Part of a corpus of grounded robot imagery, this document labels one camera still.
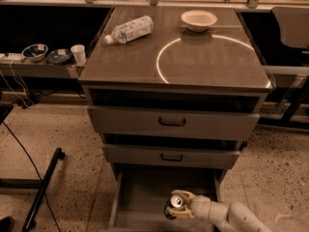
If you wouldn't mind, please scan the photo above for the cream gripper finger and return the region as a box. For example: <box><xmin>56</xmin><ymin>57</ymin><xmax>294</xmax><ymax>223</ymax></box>
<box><xmin>170</xmin><ymin>189</ymin><xmax>195</xmax><ymax>205</ymax></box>
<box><xmin>165</xmin><ymin>206</ymin><xmax>194</xmax><ymax>219</ymax></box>

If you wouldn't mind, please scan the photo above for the blue pepsi can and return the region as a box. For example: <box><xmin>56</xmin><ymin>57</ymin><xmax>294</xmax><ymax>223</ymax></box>
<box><xmin>164</xmin><ymin>194</ymin><xmax>183</xmax><ymax>219</ymax></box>

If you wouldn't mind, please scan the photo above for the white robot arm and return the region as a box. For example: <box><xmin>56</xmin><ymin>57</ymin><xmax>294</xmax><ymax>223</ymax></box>
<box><xmin>164</xmin><ymin>189</ymin><xmax>272</xmax><ymax>232</ymax></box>

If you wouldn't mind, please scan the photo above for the open bottom drawer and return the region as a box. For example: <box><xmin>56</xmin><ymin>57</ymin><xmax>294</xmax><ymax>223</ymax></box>
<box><xmin>108</xmin><ymin>164</ymin><xmax>220</xmax><ymax>232</ymax></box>

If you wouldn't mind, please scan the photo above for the middle grey drawer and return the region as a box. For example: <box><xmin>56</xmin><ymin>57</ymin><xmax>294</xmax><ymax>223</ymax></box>
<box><xmin>103</xmin><ymin>144</ymin><xmax>239</xmax><ymax>169</ymax></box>

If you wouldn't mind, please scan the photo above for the grey drawer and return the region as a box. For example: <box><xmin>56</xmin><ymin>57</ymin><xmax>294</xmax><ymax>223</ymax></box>
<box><xmin>88</xmin><ymin>105</ymin><xmax>260</xmax><ymax>141</ymax></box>
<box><xmin>103</xmin><ymin>144</ymin><xmax>239</xmax><ymax>169</ymax></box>

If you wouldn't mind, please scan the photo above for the top grey drawer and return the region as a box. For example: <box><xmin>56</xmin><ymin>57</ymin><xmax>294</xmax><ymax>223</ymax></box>
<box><xmin>88</xmin><ymin>105</ymin><xmax>260</xmax><ymax>141</ymax></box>

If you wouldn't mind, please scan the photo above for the grey drawer cabinet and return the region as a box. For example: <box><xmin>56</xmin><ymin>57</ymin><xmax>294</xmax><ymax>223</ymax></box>
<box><xmin>77</xmin><ymin>5</ymin><xmax>273</xmax><ymax>232</ymax></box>

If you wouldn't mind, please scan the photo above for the black stand leg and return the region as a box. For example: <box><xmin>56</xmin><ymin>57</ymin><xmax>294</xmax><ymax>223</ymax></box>
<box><xmin>22</xmin><ymin>148</ymin><xmax>65</xmax><ymax>232</ymax></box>

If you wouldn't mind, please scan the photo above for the grey side shelf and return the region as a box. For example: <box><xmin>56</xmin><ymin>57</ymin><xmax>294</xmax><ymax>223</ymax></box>
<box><xmin>0</xmin><ymin>61</ymin><xmax>83</xmax><ymax>78</ymax></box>

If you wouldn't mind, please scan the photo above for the white paper cup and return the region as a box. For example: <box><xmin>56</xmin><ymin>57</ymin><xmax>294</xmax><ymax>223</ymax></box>
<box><xmin>70</xmin><ymin>44</ymin><xmax>87</xmax><ymax>65</ymax></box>

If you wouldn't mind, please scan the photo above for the clear plastic water bottle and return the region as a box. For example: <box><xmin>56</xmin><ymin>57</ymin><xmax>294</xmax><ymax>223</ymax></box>
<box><xmin>104</xmin><ymin>15</ymin><xmax>154</xmax><ymax>44</ymax></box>

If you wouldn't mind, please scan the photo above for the black shoe tip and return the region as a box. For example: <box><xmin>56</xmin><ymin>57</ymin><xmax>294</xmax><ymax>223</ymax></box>
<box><xmin>0</xmin><ymin>217</ymin><xmax>14</xmax><ymax>232</ymax></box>

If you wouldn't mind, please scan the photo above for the white paper bowl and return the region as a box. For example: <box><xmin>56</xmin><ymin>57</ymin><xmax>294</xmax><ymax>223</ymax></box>
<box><xmin>181</xmin><ymin>10</ymin><xmax>217</xmax><ymax>32</ymax></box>

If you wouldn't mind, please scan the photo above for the dark blue bowl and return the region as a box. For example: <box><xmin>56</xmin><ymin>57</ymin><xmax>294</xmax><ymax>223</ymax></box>
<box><xmin>47</xmin><ymin>48</ymin><xmax>72</xmax><ymax>65</ymax></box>

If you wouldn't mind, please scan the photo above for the white bowl on shelf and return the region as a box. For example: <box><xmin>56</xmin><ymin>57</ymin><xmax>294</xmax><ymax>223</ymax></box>
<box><xmin>22</xmin><ymin>43</ymin><xmax>48</xmax><ymax>62</ymax></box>

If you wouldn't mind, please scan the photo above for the white power strip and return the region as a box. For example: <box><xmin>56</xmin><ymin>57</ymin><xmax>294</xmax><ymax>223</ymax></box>
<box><xmin>0</xmin><ymin>53</ymin><xmax>24</xmax><ymax>62</ymax></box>

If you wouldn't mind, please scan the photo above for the black floor cable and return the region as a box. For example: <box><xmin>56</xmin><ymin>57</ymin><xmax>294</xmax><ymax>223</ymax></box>
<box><xmin>2</xmin><ymin>122</ymin><xmax>62</xmax><ymax>232</ymax></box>

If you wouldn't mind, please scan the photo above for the white cable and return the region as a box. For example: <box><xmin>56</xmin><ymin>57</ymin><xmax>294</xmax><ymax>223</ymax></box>
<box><xmin>0</xmin><ymin>61</ymin><xmax>35</xmax><ymax>108</ymax></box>

